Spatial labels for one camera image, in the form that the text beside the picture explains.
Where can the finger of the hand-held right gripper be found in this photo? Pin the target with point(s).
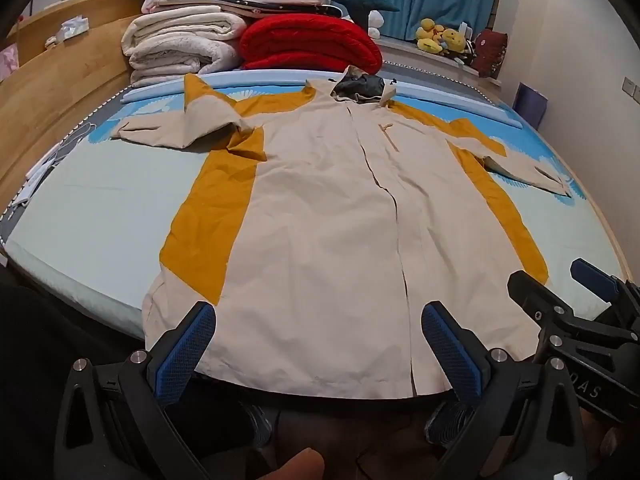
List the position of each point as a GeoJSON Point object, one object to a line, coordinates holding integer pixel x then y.
{"type": "Point", "coordinates": [537, 305]}
{"type": "Point", "coordinates": [595, 274]}

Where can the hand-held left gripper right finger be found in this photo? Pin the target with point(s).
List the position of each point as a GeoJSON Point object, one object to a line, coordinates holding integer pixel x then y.
{"type": "Point", "coordinates": [452, 355]}

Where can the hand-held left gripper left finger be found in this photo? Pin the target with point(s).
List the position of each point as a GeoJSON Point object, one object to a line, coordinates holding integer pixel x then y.
{"type": "Point", "coordinates": [182, 355]}

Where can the beige and mustard jacket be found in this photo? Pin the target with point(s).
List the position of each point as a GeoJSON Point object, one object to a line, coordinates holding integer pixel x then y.
{"type": "Point", "coordinates": [320, 240]}

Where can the person's right hand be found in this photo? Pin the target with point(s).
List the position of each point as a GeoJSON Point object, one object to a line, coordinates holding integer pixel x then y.
{"type": "Point", "coordinates": [612, 447]}

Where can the person's grey shoe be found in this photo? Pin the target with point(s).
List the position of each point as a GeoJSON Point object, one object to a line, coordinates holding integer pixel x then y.
{"type": "Point", "coordinates": [260, 422]}

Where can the light blue printed bed sheet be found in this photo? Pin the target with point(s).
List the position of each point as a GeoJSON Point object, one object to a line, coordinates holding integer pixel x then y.
{"type": "Point", "coordinates": [100, 230]}

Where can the purple box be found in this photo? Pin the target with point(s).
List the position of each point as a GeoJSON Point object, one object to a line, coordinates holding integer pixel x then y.
{"type": "Point", "coordinates": [531, 105]}

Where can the beige garment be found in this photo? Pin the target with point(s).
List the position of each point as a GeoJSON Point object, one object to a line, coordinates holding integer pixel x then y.
{"type": "Point", "coordinates": [112, 102]}

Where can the yellow and blue plush toy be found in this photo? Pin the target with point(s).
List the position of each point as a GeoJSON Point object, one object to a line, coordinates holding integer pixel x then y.
{"type": "Point", "coordinates": [452, 40]}

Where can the white speckled folded quilt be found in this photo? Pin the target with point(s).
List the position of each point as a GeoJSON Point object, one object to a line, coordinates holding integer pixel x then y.
{"type": "Point", "coordinates": [175, 62]}

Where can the white plush toy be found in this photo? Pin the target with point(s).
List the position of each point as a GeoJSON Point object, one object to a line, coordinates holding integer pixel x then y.
{"type": "Point", "coordinates": [376, 22]}

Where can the cream folded blanket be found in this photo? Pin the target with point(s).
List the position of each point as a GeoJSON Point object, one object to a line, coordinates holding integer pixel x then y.
{"type": "Point", "coordinates": [180, 22]}

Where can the red folded blanket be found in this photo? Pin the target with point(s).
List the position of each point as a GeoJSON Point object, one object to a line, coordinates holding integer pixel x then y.
{"type": "Point", "coordinates": [310, 40]}

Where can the pink printed item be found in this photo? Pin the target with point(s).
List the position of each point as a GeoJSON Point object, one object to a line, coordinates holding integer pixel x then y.
{"type": "Point", "coordinates": [7, 60]}

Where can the white tissue packet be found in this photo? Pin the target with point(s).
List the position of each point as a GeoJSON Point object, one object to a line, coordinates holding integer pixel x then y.
{"type": "Point", "coordinates": [70, 30]}

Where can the dark-trimmed folded quilt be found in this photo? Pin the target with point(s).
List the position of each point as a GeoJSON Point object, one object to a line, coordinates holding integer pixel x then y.
{"type": "Point", "coordinates": [280, 10]}

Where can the wall socket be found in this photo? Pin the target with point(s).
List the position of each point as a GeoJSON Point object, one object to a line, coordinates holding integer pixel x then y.
{"type": "Point", "coordinates": [630, 87]}

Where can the wooden bed frame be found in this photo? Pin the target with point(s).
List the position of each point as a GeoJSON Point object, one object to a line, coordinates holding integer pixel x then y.
{"type": "Point", "coordinates": [60, 85]}

